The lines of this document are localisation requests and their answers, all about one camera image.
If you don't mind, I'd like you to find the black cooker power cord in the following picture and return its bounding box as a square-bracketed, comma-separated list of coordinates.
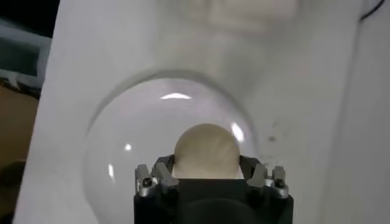
[359, 0, 386, 21]

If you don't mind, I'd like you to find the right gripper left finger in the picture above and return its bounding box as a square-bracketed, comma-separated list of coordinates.
[135, 154, 180, 198]

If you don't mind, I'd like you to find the white round plate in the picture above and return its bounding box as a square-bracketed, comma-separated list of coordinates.
[82, 69, 260, 224]

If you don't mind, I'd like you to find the white steamed baozi bun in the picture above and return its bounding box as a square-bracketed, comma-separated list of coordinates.
[172, 123, 241, 180]

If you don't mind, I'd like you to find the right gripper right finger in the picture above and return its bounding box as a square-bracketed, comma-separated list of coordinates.
[239, 155, 289, 199]

